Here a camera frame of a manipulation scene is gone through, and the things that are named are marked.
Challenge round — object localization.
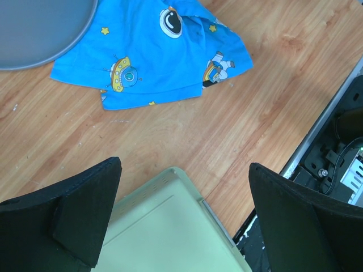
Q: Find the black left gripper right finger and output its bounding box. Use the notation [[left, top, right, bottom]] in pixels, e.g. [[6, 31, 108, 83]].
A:
[[248, 163, 362, 271]]

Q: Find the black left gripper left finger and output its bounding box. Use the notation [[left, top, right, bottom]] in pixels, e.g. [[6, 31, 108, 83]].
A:
[[1, 157, 122, 271]]

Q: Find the light green plastic basket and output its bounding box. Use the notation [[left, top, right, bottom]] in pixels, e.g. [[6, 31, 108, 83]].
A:
[[95, 167, 250, 272]]

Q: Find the grey plastic bin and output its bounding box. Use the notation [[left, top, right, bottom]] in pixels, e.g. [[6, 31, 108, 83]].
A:
[[1, 1, 98, 71]]

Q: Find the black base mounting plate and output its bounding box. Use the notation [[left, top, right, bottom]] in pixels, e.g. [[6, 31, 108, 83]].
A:
[[234, 76, 362, 271]]

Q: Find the blue cartoon print cloth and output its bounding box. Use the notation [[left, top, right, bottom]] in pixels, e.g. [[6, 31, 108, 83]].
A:
[[50, 1, 253, 111]]

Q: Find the aluminium frame rail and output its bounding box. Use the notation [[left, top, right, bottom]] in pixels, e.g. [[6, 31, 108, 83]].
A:
[[280, 57, 362, 179]]

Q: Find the white slotted cable duct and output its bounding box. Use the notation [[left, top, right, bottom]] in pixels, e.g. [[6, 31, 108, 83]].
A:
[[340, 151, 362, 207]]

